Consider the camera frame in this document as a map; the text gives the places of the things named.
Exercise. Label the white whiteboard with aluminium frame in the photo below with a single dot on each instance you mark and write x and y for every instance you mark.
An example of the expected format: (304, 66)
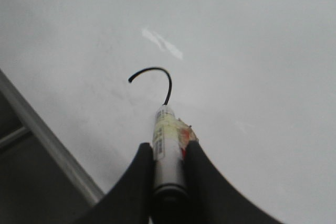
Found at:
(254, 78)

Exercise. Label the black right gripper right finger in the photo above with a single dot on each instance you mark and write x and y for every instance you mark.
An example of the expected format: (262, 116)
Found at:
(213, 198)

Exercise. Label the white whiteboard marker with tape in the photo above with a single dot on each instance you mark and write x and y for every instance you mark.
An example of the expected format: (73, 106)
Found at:
(171, 202)

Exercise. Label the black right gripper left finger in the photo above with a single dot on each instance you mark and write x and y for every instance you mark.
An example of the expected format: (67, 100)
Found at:
(129, 200)

